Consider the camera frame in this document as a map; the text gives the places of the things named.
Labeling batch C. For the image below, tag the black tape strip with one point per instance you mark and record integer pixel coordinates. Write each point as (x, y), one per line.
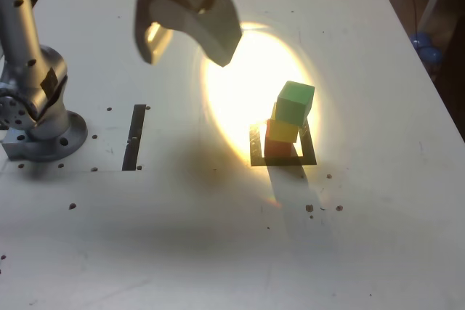
(134, 135)

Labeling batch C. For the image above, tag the red cube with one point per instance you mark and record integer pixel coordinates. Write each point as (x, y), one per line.
(278, 148)

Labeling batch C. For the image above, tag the blue round object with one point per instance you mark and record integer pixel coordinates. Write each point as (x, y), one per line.
(421, 39)

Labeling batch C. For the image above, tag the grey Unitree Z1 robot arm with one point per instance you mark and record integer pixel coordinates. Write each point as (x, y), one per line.
(22, 34)

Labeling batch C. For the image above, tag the yellow cube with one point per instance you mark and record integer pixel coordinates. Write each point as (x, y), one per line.
(281, 132)

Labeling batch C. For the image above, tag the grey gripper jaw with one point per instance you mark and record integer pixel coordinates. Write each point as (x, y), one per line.
(214, 30)
(143, 34)

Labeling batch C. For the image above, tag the black tape square outline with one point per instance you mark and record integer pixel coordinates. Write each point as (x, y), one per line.
(309, 146)

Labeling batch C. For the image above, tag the green cube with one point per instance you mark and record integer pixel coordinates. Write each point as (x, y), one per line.
(294, 106)

